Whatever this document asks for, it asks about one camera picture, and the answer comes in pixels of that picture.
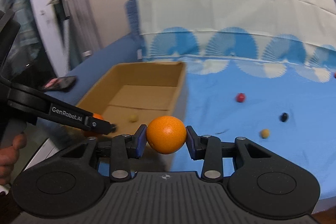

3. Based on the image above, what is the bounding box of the orange with stem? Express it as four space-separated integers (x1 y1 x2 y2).
83 113 105 138

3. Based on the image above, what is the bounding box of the round orange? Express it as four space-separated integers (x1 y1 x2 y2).
146 116 187 155

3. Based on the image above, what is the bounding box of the person's left hand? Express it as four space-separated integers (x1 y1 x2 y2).
0 133 27 185

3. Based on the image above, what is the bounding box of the yellow-green fruit in box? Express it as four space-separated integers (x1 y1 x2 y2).
129 114 139 123

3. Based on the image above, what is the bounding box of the black smartphone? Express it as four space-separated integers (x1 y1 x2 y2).
41 76 77 92

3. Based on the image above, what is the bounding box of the open cardboard box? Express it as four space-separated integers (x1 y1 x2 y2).
77 61 188 141

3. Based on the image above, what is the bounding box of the yellow-green fruit on cloth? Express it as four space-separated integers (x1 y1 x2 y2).
260 128 270 139

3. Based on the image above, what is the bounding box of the small red fruit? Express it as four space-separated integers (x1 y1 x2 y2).
236 93 246 103

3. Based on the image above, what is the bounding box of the dark plum on cloth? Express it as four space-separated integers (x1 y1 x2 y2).
280 113 289 122

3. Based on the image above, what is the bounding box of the blue white patterned cloth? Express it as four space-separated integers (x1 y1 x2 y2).
136 0 335 199

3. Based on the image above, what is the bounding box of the garment steamer pole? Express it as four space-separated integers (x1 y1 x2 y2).
44 0 91 75

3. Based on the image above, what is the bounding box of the grey curtain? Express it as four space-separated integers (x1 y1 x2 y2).
41 0 103 70

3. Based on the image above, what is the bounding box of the white door frame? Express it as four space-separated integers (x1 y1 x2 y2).
30 0 67 77

